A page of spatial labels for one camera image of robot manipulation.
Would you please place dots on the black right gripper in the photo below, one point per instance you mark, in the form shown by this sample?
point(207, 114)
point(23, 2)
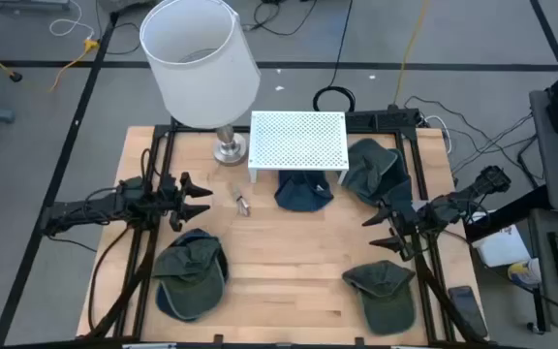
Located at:
point(412, 223)

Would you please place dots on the white paper box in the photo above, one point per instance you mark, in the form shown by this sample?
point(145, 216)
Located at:
point(502, 249)

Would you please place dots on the black power strip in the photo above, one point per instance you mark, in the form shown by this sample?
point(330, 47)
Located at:
point(385, 117)

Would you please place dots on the small black frame clip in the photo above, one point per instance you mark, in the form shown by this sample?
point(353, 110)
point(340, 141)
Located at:
point(218, 338)
point(359, 341)

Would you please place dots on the white perforated metal shelf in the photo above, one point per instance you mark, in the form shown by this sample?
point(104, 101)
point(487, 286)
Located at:
point(298, 140)

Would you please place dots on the black aluminium table frame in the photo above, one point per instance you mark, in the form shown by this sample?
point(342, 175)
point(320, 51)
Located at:
point(163, 130)

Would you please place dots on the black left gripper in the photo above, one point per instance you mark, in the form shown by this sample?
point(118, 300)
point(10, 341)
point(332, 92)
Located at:
point(175, 203)

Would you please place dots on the white yellow blue can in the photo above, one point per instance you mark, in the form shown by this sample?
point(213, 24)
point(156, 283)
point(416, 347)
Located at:
point(523, 272)

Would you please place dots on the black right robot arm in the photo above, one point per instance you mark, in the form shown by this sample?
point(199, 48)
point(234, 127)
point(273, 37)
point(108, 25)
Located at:
point(458, 201)

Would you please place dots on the white shade silver table lamp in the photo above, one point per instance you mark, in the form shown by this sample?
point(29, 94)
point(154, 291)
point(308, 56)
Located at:
point(201, 87)

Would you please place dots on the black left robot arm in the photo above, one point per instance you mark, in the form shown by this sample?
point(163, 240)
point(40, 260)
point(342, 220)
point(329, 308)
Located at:
point(90, 208)

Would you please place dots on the black smartphone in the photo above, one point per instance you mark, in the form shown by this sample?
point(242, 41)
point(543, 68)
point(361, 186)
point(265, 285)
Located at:
point(468, 310)

